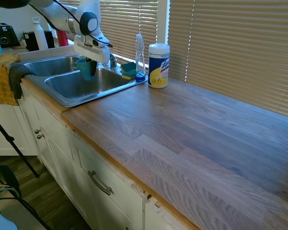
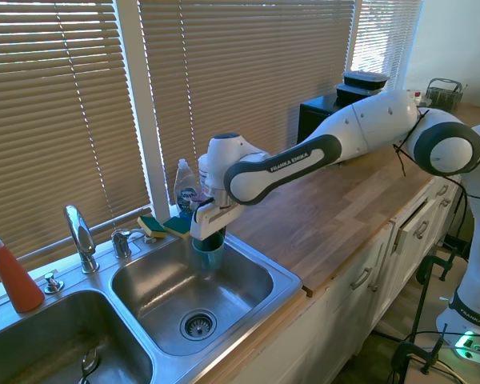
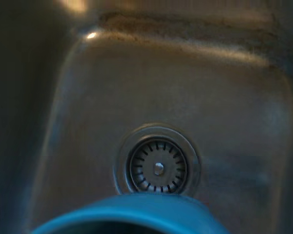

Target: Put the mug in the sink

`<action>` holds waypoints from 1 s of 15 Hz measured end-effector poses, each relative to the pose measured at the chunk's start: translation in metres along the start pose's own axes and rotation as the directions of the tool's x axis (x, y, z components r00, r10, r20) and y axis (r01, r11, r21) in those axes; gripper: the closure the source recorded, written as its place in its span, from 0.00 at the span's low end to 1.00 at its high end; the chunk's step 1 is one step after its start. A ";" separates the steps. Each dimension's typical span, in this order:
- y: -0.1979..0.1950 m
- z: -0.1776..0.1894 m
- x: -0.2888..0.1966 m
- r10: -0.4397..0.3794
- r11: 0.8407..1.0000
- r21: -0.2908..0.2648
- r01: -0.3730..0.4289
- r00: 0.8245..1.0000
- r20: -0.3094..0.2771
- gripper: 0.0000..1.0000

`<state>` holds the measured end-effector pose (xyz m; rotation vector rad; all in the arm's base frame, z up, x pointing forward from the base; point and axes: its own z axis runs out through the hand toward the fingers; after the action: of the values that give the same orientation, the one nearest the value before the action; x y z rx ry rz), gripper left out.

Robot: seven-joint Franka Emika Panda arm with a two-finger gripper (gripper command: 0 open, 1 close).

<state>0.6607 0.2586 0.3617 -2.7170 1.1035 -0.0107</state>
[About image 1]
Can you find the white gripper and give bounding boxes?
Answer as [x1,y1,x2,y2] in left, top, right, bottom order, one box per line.
[73,34,111,77]

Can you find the teal ceramic mug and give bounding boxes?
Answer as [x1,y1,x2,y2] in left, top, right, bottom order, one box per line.
[72,58,93,81]

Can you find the stainless steel double sink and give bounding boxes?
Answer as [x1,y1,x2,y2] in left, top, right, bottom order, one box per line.
[18,54,149,108]

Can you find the chrome faucet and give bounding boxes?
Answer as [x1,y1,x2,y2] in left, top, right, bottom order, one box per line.
[108,53,119,70]

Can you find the red bottle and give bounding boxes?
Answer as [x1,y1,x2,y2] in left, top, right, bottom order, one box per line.
[57,29,69,48]

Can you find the green yellow sponge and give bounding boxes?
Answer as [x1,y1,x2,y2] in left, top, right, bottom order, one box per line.
[120,62,137,73]
[121,69,137,81]

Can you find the plain black canister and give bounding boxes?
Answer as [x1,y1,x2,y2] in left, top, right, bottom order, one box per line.
[44,30,56,49]

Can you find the clear dish soap bottle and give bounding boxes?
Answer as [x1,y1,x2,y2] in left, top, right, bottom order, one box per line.
[134,33,146,83]

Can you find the white water bottle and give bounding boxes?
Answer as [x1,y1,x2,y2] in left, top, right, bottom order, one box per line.
[31,16,49,50]

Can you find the narrow beige window blind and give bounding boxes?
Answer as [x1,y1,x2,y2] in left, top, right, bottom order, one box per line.
[59,0,159,65]

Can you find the black canister with label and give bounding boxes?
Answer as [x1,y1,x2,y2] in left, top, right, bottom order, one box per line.
[23,31,40,52]

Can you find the Lysol wipes canister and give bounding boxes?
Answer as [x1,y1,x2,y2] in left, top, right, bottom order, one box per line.
[147,43,171,89]

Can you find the grey dish cloth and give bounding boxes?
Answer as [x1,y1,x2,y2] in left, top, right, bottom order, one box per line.
[8,62,37,100]

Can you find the black toaster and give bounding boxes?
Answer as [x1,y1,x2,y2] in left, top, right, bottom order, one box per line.
[0,23,21,48]

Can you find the yellow patterned towel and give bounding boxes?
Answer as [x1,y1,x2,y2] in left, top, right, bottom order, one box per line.
[0,53,22,106]

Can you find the white kitchen cabinet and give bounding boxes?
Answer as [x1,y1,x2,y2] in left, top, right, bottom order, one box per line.
[0,82,180,230]

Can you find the wide beige window blind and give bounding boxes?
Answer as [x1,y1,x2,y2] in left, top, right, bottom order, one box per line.
[168,0,288,120]

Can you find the white window frame post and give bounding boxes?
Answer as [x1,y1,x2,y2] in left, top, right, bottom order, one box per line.
[157,0,171,46]

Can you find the black camera tripod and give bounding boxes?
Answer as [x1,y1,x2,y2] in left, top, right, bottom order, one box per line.
[0,111,41,179]

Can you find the metal drawer pull handle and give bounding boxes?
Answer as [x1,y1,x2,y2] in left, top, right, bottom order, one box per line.
[87,170,115,196]

